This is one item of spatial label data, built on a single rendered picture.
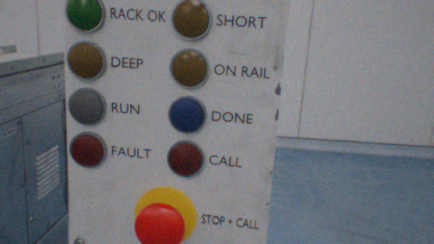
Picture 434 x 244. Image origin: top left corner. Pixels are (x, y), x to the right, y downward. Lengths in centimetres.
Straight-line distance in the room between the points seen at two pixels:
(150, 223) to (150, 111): 9
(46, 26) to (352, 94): 275
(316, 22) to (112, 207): 362
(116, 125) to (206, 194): 9
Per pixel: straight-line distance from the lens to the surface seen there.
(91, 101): 35
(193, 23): 32
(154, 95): 34
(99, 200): 38
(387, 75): 413
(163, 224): 34
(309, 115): 403
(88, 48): 35
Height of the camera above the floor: 116
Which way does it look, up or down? 15 degrees down
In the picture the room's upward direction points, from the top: 3 degrees clockwise
